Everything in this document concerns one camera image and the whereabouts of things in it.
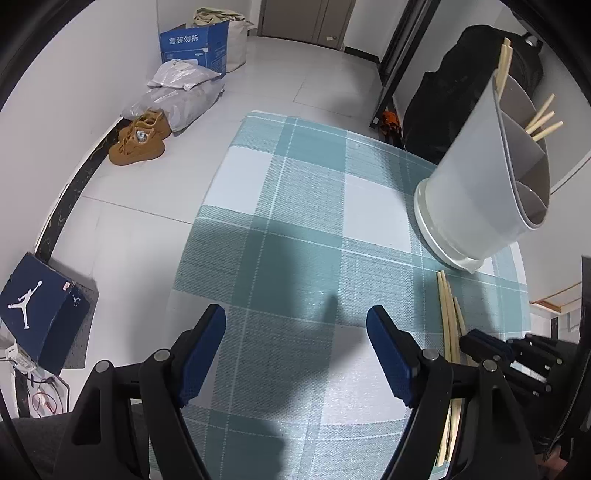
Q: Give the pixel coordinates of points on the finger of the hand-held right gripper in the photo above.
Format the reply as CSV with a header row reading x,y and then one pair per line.
x,y
482,345
531,364

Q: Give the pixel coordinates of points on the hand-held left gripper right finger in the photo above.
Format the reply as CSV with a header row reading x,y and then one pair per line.
x,y
392,360

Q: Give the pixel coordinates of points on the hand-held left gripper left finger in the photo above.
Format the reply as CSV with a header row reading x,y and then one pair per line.
x,y
203,355

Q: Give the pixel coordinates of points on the pile of wooden chopsticks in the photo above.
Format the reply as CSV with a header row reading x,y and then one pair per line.
x,y
447,323

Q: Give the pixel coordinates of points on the grey plastic utensil holder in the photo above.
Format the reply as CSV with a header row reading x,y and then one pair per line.
x,y
471,184

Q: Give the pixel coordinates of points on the single wooden chopstick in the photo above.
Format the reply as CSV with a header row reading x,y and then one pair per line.
x,y
549,130
507,60
545,121
501,60
542,110

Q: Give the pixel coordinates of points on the teal checked tablecloth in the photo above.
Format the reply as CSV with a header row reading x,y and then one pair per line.
x,y
300,207

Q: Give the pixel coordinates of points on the navy shoe box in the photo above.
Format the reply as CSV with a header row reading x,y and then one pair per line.
x,y
32,300

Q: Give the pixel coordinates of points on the brown shoe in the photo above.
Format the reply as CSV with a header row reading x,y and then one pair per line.
x,y
150,124
134,150

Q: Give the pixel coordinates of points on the orange object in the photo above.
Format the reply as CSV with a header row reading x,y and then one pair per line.
x,y
390,122

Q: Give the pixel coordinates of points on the black bag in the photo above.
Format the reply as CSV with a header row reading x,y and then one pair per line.
x,y
443,110

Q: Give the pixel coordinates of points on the grey plastic parcel bag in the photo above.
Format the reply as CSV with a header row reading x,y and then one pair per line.
x,y
184,104

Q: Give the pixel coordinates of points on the blue cardboard box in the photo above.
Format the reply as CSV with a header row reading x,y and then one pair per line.
x,y
194,46

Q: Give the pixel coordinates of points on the beige fabric bag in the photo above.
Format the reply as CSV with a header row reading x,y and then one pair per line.
x,y
238,41

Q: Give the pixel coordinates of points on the grey door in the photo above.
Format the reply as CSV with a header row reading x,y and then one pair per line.
x,y
300,18

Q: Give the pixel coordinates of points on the black door frame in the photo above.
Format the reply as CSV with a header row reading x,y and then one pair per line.
x,y
397,55

